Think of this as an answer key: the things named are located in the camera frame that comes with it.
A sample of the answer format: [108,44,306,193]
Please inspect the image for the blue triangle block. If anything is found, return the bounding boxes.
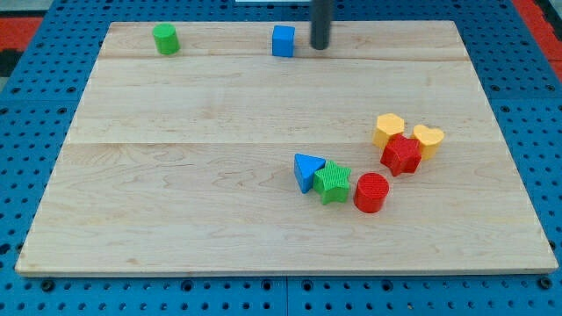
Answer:
[293,153,326,194]

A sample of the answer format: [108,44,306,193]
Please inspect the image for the yellow hexagon block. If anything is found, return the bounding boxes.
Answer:
[372,113,405,149]

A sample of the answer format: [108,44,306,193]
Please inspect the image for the light wooden board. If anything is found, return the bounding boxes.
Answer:
[15,20,558,277]

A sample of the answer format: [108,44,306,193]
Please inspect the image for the yellow heart block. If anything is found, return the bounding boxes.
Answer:
[412,125,445,161]

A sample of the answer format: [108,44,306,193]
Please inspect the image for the red cylinder block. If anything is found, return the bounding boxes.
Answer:
[354,172,390,213]

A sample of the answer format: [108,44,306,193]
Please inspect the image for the green cylinder block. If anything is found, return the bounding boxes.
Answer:
[152,23,180,55]

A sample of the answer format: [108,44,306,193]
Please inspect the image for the green star block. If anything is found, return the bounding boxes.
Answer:
[313,161,351,205]

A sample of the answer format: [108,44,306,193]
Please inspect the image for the red star block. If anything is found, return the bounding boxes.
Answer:
[380,135,422,176]

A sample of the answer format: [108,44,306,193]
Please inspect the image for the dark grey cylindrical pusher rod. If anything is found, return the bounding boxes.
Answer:
[310,0,334,50]

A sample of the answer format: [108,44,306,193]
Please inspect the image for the blue cube block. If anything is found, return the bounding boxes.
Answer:
[271,25,295,58]

